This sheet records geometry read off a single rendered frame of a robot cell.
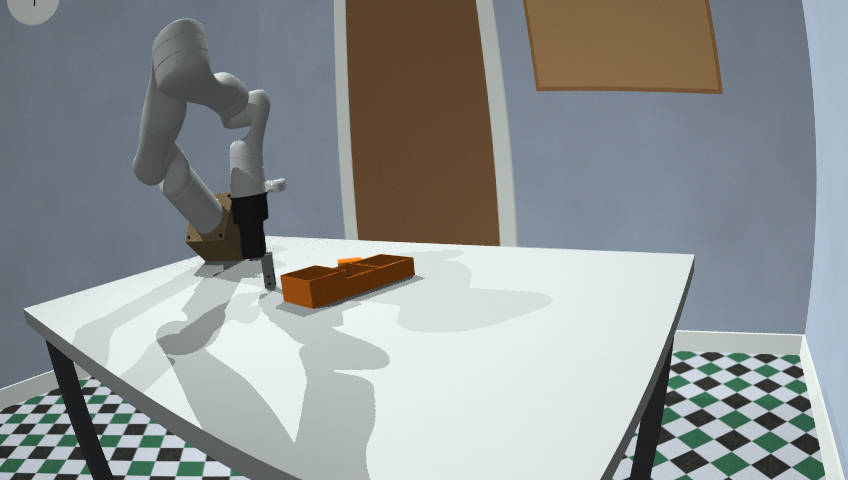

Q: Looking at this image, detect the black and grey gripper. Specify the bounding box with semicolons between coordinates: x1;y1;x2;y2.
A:
230;167;286;289

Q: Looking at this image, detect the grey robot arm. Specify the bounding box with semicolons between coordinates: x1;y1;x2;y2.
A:
133;19;270;234

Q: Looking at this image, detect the orange square pad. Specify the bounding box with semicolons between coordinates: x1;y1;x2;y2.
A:
338;257;362;266

